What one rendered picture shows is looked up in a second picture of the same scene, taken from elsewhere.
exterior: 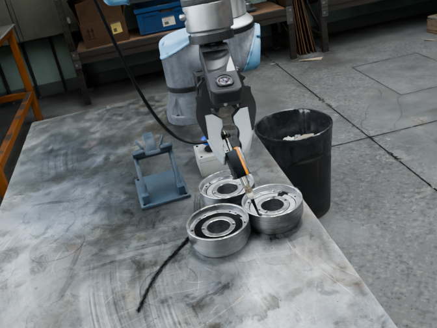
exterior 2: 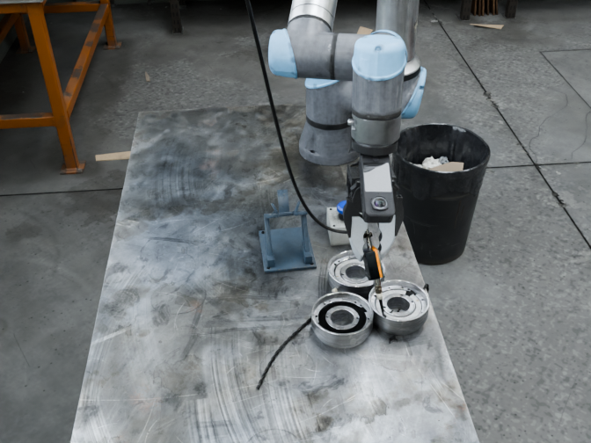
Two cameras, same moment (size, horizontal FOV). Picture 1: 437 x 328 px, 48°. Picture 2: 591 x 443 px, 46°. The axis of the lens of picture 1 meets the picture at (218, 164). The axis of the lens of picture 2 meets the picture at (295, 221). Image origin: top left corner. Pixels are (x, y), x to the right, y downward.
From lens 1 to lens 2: 42 cm
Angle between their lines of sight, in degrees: 10
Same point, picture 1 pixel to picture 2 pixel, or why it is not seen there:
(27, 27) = not seen: outside the picture
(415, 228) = (557, 301)
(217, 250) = (338, 344)
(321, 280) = (428, 395)
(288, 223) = (410, 329)
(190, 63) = (339, 101)
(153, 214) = (276, 281)
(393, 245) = (526, 316)
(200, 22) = (368, 135)
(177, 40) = not seen: hidden behind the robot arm
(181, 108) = (317, 145)
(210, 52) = (370, 163)
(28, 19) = not seen: outside the picture
